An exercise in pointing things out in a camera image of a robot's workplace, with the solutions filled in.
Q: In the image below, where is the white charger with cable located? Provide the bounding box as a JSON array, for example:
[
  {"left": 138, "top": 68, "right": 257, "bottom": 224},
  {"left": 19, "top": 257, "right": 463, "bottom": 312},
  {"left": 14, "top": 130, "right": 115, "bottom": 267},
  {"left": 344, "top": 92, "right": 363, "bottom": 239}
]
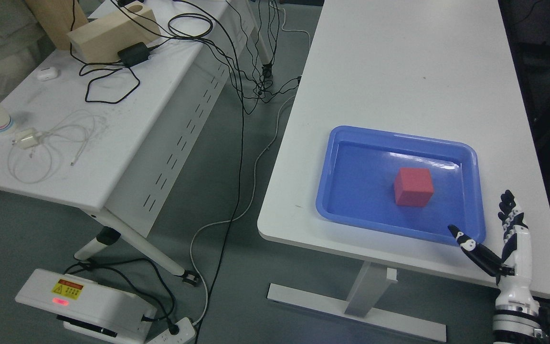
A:
[{"left": 6, "top": 109, "right": 107, "bottom": 185}]

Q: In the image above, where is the blue plastic tray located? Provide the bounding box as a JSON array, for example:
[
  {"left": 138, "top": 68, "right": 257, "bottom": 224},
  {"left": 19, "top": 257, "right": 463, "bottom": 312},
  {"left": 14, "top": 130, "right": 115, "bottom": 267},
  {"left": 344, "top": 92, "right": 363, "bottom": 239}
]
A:
[{"left": 315, "top": 126, "right": 487, "bottom": 246}]

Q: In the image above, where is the white power strip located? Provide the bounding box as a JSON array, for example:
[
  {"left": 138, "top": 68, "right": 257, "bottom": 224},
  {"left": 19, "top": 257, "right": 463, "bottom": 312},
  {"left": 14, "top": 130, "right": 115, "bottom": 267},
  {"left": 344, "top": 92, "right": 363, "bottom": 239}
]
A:
[{"left": 146, "top": 317, "right": 197, "bottom": 344}]

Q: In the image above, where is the long black floor cable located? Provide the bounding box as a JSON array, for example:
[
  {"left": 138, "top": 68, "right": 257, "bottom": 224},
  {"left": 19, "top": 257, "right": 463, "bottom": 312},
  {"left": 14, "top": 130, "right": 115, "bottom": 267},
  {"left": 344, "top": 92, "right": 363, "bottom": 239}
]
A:
[{"left": 170, "top": 0, "right": 314, "bottom": 344}]

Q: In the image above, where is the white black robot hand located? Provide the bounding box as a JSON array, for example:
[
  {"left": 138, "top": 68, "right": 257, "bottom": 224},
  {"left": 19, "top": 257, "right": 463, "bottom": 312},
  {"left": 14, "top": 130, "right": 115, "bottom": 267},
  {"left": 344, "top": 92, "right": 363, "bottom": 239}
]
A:
[{"left": 447, "top": 190, "right": 539, "bottom": 316}]

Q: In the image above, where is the white earbuds case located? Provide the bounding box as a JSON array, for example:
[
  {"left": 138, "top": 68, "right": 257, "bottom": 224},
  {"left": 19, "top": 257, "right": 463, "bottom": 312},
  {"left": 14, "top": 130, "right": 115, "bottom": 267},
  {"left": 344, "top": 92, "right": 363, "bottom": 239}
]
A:
[{"left": 35, "top": 66, "right": 60, "bottom": 81}]

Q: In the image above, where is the white folding table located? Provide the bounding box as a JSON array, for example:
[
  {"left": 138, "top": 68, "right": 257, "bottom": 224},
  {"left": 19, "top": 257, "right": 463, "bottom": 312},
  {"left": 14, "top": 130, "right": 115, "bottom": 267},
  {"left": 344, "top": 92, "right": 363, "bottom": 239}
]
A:
[{"left": 0, "top": 0, "right": 255, "bottom": 284}]

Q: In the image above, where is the silver white robot forearm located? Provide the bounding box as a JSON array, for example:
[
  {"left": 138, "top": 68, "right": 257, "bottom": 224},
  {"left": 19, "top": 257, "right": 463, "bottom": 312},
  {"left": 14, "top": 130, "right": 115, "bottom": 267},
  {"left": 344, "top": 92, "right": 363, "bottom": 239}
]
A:
[{"left": 492, "top": 302, "right": 550, "bottom": 344}]

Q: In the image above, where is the black power adapter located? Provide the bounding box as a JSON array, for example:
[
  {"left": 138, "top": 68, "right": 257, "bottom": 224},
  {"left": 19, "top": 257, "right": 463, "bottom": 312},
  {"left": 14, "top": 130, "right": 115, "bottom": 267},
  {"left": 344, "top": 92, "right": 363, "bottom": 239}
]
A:
[{"left": 117, "top": 42, "right": 151, "bottom": 67}]

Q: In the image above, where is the person in beige clothes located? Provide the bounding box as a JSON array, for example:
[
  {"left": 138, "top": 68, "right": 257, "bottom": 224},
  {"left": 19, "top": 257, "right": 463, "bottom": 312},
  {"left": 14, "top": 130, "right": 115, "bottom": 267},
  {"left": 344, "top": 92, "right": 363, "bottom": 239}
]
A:
[{"left": 0, "top": 0, "right": 46, "bottom": 101}]

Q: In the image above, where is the white pedestal table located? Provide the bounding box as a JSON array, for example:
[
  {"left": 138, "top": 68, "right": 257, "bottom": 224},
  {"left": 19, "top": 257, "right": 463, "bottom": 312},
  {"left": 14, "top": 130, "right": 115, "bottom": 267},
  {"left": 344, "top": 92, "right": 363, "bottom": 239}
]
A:
[{"left": 257, "top": 0, "right": 550, "bottom": 344}]

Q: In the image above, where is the light wooden block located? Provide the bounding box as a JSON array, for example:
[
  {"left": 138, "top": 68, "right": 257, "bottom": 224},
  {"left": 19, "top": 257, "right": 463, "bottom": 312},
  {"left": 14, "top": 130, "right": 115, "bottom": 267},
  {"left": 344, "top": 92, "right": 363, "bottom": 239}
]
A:
[{"left": 67, "top": 1, "right": 161, "bottom": 63}]

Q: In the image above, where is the grey floor cable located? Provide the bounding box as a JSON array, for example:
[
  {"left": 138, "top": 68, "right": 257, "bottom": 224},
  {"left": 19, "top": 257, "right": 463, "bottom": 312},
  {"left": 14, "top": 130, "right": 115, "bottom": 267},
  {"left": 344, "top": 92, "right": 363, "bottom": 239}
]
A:
[{"left": 189, "top": 93, "right": 299, "bottom": 326}]

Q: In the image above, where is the pink foam block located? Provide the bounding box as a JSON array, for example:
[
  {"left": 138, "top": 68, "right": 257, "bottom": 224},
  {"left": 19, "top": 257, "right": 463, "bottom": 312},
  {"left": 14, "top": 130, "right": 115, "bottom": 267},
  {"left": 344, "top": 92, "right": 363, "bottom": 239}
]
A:
[{"left": 394, "top": 167, "right": 434, "bottom": 207}]

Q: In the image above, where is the white black box device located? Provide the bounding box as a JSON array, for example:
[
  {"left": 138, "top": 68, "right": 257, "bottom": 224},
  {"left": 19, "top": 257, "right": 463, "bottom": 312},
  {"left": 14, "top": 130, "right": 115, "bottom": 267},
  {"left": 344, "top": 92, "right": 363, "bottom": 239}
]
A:
[{"left": 15, "top": 269, "right": 157, "bottom": 344}]

